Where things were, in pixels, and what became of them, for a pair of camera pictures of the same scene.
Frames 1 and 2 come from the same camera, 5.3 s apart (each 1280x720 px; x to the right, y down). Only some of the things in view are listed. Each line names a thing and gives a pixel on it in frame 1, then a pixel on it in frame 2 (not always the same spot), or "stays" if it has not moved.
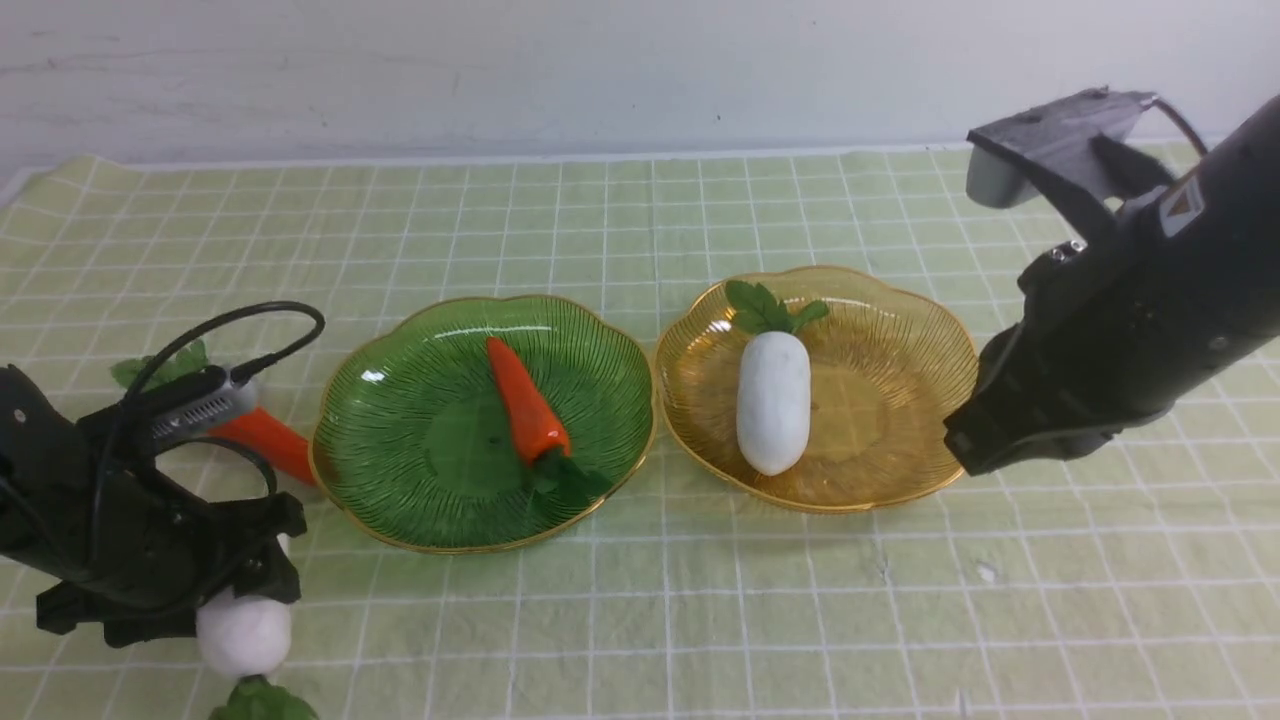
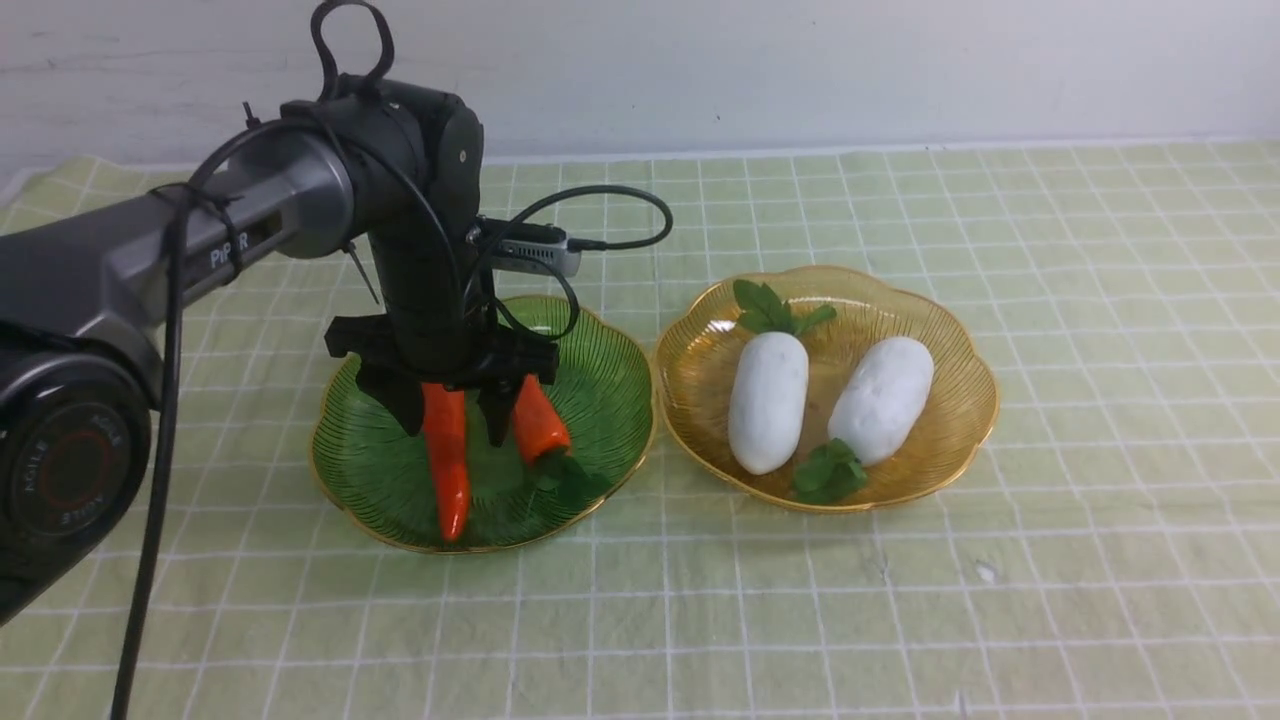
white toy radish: x=248 y=637 to x=873 y=410
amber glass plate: x=887 y=367 stays
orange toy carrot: x=285 y=454 to x=445 y=416
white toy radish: x=774 y=377 stays
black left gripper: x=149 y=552 to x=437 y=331
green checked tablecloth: x=1132 y=575 stays
